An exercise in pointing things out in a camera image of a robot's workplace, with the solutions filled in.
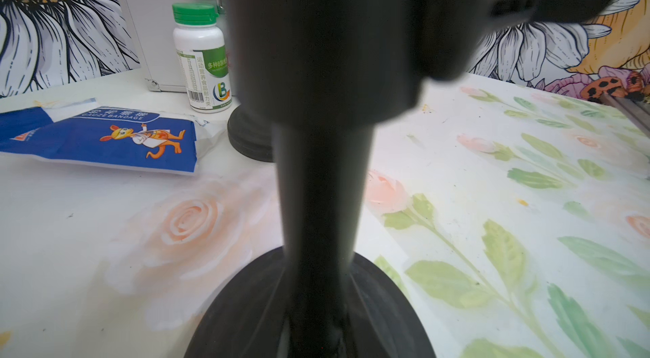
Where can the white bottle green cap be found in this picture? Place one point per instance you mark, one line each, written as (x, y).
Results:
(201, 49)

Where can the black round stand base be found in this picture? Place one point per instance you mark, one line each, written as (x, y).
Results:
(250, 136)

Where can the blue white bandage packet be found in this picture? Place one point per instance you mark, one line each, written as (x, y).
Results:
(109, 137)

